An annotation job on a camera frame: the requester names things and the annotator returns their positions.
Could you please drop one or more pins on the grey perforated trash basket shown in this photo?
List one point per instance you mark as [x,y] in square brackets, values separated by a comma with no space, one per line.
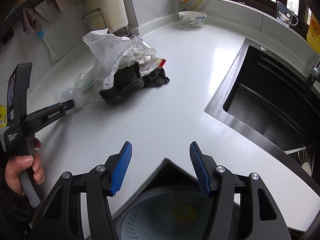
[136,222]

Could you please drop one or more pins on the steel cutting board rack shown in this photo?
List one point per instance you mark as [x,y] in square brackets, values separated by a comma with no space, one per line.
[96,20]

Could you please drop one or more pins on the yellow oil jug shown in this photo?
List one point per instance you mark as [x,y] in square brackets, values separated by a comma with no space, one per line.
[313,34]

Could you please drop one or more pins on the white patterned ceramic bowl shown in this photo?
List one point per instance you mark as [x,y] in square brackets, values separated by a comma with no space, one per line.
[192,19]

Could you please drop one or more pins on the clear glass mug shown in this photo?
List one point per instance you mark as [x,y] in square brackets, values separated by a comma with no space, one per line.
[286,16]

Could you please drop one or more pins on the purple hanging rag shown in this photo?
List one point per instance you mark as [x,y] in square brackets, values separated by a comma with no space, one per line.
[31,25]

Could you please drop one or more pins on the white bottle brush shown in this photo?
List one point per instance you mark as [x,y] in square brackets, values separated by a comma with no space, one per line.
[53,56]

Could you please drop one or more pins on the yellow plastic lid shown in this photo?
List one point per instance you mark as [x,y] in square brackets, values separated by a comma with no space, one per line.
[185,214]

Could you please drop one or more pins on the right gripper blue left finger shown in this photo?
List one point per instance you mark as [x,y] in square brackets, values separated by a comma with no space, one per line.
[123,159]

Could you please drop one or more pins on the red white snack wrapper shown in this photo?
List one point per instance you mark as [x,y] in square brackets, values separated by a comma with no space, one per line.
[160,62]

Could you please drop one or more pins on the yellow green detergent pouch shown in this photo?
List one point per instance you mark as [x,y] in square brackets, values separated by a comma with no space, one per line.
[3,116]

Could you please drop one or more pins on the black kitchen sink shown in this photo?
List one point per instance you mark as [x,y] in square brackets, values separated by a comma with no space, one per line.
[266,100]

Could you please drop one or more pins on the dark grey cloth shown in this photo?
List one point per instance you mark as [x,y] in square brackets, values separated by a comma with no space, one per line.
[129,80]

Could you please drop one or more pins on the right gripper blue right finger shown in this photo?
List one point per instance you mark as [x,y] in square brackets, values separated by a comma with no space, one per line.
[199,168]

